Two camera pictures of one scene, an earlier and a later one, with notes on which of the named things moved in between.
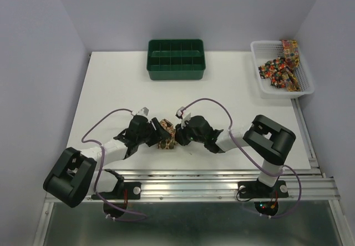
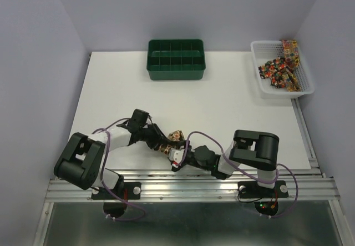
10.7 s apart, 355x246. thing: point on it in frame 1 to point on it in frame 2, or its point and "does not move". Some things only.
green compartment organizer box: x=176 y=59 does not move
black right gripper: x=179 y=131 to x=182 y=142
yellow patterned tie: x=290 y=75 does not move
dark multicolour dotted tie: x=273 y=69 does not move
